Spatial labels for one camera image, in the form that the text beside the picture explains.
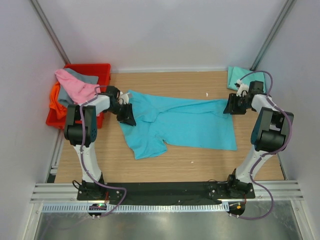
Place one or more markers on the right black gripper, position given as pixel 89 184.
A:
pixel 235 104

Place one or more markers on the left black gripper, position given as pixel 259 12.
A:
pixel 124 113

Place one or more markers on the bright blue t shirt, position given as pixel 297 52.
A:
pixel 162 121

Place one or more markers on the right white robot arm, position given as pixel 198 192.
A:
pixel 270 134

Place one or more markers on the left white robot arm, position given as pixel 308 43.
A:
pixel 81 130

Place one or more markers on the folded teal t shirt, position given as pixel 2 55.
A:
pixel 236 73

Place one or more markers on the red plastic bin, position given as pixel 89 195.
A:
pixel 100 70

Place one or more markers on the pink t shirt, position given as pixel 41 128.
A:
pixel 77 87

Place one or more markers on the grey t shirt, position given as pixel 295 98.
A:
pixel 82 77

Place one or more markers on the orange t shirt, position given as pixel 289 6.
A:
pixel 59 105

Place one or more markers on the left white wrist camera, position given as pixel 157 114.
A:
pixel 124 98

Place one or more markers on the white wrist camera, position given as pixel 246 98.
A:
pixel 124 98
pixel 242 88

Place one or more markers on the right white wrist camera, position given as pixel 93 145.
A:
pixel 242 88

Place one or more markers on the right aluminium frame post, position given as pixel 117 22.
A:
pixel 279 21

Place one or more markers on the aluminium frame post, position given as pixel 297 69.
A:
pixel 49 30
pixel 279 21

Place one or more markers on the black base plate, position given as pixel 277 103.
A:
pixel 166 193

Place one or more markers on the white slotted cable duct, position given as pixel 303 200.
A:
pixel 100 208

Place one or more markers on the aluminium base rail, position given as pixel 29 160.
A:
pixel 54 193

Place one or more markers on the left aluminium frame post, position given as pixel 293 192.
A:
pixel 49 30

